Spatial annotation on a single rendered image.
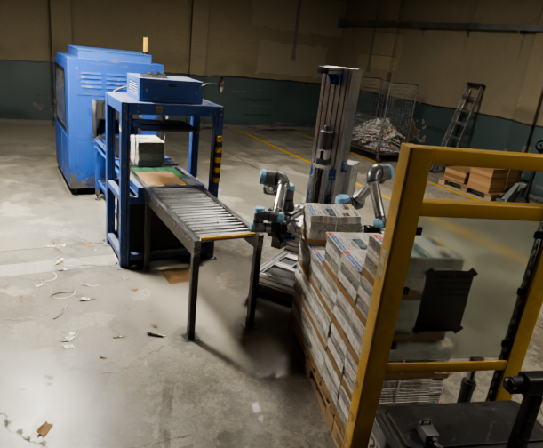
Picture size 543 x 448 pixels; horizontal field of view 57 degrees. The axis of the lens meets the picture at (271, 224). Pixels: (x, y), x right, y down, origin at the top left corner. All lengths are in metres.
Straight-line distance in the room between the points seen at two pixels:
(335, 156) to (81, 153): 3.76
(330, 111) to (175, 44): 8.58
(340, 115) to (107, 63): 3.57
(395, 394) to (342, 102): 2.35
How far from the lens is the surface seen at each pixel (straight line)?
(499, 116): 10.74
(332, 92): 4.21
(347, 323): 2.90
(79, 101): 6.86
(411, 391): 2.85
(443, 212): 2.01
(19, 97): 11.98
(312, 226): 3.53
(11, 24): 11.88
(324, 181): 4.23
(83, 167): 7.02
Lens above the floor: 2.13
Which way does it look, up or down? 19 degrees down
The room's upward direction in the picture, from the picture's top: 6 degrees clockwise
